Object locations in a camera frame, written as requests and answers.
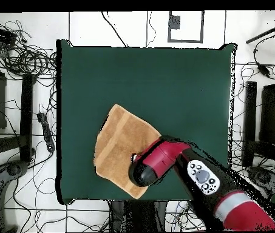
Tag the tan terry towel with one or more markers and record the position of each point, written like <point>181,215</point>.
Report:
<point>120,145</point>

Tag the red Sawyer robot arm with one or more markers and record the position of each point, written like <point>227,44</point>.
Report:
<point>166,157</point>

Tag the dark green table cloth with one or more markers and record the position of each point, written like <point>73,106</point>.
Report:
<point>151,85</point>

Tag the black power strip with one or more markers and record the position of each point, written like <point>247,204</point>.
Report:
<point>46,131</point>

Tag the dark grey square plate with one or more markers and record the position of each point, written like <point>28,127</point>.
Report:
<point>174,22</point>

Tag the black power adapter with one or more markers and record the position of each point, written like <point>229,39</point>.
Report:
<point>263,69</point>

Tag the black tripod pole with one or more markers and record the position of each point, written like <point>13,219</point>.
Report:
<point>263,35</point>

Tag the black electronics box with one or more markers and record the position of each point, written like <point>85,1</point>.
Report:
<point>0,35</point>

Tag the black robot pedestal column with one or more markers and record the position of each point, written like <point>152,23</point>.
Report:
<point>139,218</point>

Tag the grey square floor frame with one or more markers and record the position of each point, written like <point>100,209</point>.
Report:
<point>169,36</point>

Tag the black metal frame stand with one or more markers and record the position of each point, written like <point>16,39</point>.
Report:
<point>250,121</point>
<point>26,116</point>

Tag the grey pedestal leg with caster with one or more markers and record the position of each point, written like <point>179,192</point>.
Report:
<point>13,170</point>
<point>268,179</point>

